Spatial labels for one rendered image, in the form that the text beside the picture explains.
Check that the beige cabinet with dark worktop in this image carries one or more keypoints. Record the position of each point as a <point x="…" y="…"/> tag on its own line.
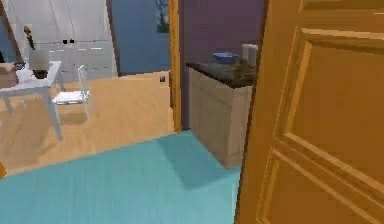
<point x="220" y="110"/>

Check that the small black floor object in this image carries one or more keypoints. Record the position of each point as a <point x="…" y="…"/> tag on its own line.
<point x="162" y="79"/>

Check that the blue bowl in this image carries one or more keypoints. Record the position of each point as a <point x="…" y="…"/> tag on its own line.
<point x="225" y="57"/>

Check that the grey paper towel roll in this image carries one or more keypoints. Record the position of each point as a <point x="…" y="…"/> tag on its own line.
<point x="250" y="53"/>

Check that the white chair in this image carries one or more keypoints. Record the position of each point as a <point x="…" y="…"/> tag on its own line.
<point x="75" y="95"/>

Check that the orange wooden room door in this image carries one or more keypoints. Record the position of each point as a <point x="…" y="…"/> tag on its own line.
<point x="320" y="126"/>

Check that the white cupboard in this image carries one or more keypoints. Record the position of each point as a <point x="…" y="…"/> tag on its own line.
<point x="66" y="36"/>

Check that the white table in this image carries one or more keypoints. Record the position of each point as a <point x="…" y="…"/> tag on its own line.
<point x="36" y="83"/>

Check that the grey shade table lamp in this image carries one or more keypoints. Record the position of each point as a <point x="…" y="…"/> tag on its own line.
<point x="38" y="61"/>

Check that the brown cardboard box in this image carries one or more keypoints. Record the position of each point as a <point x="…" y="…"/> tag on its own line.
<point x="7" y="75"/>

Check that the framed wall picture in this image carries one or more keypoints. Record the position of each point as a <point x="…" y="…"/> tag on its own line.
<point x="162" y="16"/>

